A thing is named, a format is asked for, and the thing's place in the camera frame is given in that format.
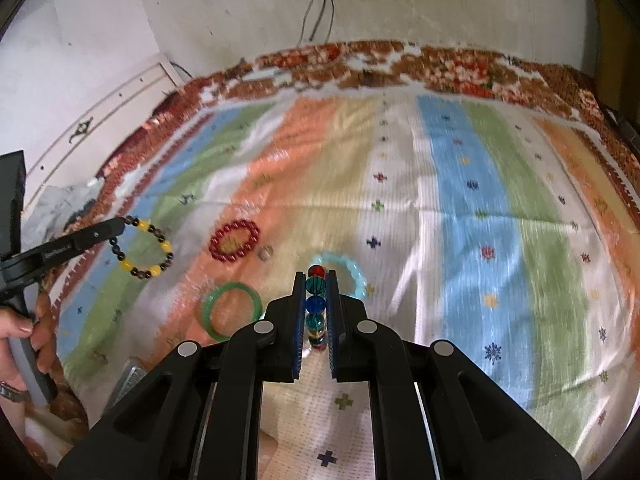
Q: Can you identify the multicolour glass bead bracelet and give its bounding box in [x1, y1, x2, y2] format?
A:
[305, 264, 329, 351]

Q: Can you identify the light blue bead bracelet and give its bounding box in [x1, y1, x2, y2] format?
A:
[306, 250, 370, 302]

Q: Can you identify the red bead bracelet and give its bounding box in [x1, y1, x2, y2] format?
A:
[207, 219, 262, 264]

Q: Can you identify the yellow black bead bracelet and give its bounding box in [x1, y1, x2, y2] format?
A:
[108, 214, 176, 281]

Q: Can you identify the pink jewelry box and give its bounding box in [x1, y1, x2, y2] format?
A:
[103, 356, 148, 415]

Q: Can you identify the left hand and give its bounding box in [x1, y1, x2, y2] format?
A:
[1, 290, 56, 391]

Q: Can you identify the grey crumpled clothing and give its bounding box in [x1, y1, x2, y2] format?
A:
[22, 178, 104, 250]

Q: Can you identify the silver wristwatch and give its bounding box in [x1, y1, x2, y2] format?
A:
[0, 382, 29, 404]

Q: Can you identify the white wooden headboard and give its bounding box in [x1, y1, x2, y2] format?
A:
[24, 54, 184, 210]

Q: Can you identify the floral brown bed sheet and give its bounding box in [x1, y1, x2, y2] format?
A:
[25, 40, 639, 474]

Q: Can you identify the striped colourful cloth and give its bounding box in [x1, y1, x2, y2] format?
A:
[58, 92, 639, 474]

